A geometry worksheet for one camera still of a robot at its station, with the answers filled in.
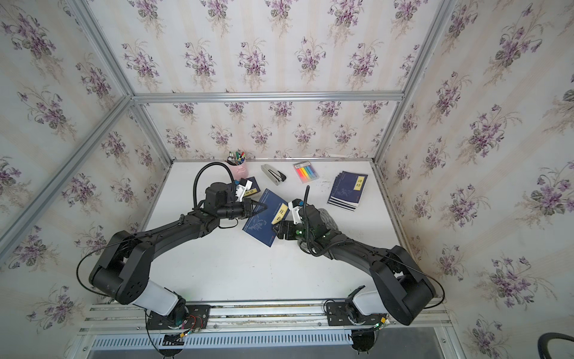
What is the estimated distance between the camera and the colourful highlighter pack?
1.14 meters

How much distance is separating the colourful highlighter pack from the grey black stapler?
84mm

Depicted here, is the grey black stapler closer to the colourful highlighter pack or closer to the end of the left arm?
the colourful highlighter pack

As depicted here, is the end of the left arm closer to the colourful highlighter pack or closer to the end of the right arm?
the end of the right arm

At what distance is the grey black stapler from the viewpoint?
3.68ft
